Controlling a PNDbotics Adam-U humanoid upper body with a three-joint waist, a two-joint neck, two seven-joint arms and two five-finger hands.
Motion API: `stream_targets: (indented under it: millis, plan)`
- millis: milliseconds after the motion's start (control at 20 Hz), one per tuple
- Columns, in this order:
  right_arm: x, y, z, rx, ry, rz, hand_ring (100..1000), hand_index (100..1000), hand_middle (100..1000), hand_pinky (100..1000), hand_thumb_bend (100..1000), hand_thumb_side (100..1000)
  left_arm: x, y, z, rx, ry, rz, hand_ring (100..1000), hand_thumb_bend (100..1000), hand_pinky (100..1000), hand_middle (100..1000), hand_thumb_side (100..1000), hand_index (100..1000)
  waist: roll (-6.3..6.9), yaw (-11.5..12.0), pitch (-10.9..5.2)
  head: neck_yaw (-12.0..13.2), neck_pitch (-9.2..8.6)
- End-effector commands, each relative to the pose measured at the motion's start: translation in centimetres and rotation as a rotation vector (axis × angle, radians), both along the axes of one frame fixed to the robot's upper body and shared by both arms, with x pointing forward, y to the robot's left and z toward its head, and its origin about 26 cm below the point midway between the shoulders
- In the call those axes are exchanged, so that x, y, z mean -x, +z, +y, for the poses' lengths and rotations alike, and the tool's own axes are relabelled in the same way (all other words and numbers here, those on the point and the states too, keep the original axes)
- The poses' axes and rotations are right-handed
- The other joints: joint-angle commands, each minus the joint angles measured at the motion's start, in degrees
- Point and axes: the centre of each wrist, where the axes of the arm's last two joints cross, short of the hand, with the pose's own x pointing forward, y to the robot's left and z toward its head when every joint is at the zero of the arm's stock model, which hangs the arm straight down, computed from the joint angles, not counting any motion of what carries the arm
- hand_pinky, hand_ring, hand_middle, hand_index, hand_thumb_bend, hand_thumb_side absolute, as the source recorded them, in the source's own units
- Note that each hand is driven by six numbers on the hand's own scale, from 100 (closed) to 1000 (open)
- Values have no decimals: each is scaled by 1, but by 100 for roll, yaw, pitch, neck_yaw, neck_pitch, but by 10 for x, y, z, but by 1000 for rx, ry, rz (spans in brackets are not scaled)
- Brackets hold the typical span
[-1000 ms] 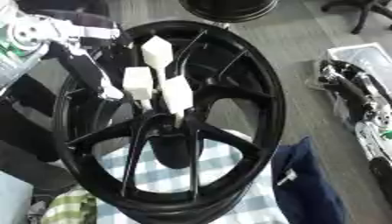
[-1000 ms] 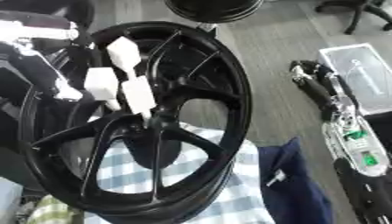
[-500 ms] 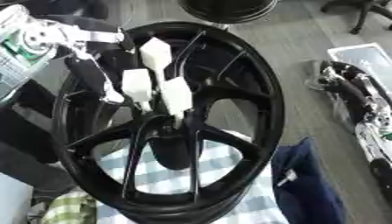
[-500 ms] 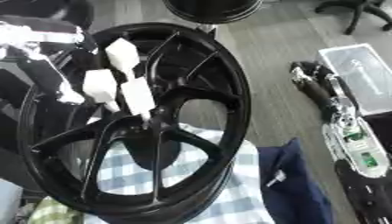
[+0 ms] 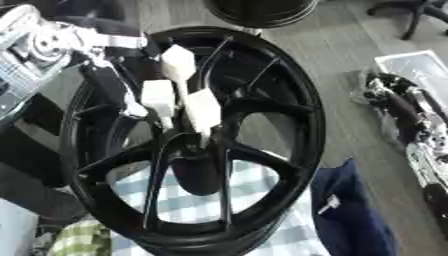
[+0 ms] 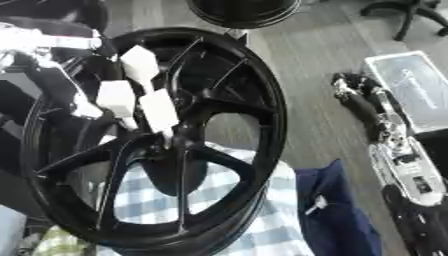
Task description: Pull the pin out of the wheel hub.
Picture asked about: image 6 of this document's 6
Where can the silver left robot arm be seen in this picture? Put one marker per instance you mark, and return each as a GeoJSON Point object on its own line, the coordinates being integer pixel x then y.
{"type": "Point", "coordinates": [41, 38]}

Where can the dark blue bag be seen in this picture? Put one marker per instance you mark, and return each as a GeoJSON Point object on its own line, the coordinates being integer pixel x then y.
{"type": "Point", "coordinates": [338, 216]}

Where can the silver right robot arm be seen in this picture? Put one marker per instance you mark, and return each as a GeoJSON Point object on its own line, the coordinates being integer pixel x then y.
{"type": "Point", "coordinates": [408, 173]}

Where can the white pin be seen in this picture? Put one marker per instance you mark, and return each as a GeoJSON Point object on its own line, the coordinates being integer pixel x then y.
{"type": "Point", "coordinates": [116, 96]}
{"type": "Point", "coordinates": [140, 63]}
{"type": "Point", "coordinates": [158, 111]}

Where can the black spoked wheel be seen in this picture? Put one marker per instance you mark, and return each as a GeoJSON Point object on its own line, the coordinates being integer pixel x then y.
{"type": "Point", "coordinates": [273, 110]}

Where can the clear plastic box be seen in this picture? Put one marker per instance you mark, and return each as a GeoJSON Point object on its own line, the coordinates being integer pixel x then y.
{"type": "Point", "coordinates": [417, 86]}

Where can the black office chair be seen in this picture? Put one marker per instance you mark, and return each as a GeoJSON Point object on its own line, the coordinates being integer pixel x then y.
{"type": "Point", "coordinates": [408, 13]}

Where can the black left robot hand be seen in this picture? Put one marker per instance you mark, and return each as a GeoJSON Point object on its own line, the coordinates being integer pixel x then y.
{"type": "Point", "coordinates": [64, 71]}

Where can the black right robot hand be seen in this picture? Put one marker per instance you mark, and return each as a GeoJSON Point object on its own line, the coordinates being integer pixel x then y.
{"type": "Point", "coordinates": [361, 103]}

